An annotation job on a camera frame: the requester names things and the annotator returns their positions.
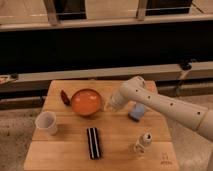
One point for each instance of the dark red chili pepper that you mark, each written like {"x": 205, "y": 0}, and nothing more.
{"x": 65, "y": 98}

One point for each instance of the blue sponge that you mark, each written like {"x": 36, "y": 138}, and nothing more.
{"x": 137, "y": 112}

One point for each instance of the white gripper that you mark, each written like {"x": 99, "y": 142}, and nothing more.
{"x": 115, "y": 102}

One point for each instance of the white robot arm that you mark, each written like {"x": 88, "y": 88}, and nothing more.
{"x": 194, "y": 117}

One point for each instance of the orange ceramic bowl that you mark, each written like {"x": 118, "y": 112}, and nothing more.
{"x": 86, "y": 102}

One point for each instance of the small white bottle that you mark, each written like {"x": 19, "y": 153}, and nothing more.
{"x": 143, "y": 142}

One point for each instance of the metal window rail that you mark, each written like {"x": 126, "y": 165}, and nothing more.
{"x": 166, "y": 72}

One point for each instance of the black white striped case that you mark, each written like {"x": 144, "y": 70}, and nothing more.
{"x": 93, "y": 143}

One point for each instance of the white plastic cup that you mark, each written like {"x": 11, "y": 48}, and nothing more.
{"x": 46, "y": 121}

